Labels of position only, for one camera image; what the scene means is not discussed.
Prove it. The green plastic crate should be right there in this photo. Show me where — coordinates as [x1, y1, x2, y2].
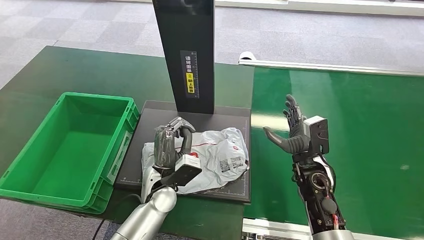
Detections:
[0, 92, 141, 215]

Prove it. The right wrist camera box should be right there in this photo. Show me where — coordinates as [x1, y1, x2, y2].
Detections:
[303, 115, 331, 157]

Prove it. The black scanner base platform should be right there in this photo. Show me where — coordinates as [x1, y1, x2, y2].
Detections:
[114, 100, 252, 204]

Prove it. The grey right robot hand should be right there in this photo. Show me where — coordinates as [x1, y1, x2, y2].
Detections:
[263, 94, 311, 157]

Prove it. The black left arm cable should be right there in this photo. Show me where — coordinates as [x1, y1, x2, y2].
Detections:
[92, 193, 143, 240]

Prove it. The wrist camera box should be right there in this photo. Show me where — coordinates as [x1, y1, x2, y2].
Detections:
[303, 115, 331, 157]
[160, 153, 203, 188]

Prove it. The white floor rail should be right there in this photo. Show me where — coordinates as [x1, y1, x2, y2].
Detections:
[215, 0, 424, 17]

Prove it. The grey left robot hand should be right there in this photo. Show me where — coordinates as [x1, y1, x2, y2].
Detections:
[153, 116, 197, 170]

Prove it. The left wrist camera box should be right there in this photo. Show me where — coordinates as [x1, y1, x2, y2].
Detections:
[160, 153, 203, 188]

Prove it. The white red-printed plastic mailer package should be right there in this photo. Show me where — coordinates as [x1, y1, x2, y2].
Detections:
[141, 127, 250, 196]

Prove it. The green conveyor belt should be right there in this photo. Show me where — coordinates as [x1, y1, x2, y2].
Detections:
[243, 66, 424, 240]

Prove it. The black scanner column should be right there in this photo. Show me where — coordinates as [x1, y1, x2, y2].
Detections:
[152, 0, 216, 115]

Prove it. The silver conveyor side rail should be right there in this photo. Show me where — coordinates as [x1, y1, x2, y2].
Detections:
[238, 51, 424, 78]

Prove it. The yellow and black column label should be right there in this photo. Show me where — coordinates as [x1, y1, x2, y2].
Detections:
[179, 50, 201, 99]

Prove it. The silver conveyor end frame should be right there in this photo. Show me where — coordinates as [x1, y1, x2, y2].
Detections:
[241, 217, 424, 240]

